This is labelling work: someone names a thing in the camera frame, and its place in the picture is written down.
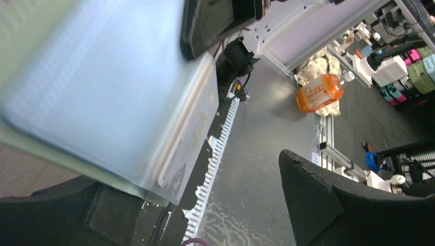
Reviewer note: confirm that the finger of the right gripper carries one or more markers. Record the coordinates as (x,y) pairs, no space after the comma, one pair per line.
(207,22)

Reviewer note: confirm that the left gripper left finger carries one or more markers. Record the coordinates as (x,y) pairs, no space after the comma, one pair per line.
(80,211)

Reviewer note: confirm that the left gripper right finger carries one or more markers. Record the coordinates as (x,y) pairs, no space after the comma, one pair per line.
(328,209)

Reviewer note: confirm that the green card holder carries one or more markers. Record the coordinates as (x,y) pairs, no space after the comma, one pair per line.
(98,87)

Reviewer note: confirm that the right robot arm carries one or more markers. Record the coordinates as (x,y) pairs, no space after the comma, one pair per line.
(283,32)

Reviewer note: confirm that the orange plastic bottle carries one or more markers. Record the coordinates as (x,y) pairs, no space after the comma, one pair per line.
(322,91)

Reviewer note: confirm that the white crumpled cloth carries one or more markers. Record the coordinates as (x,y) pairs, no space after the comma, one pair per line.
(323,62)

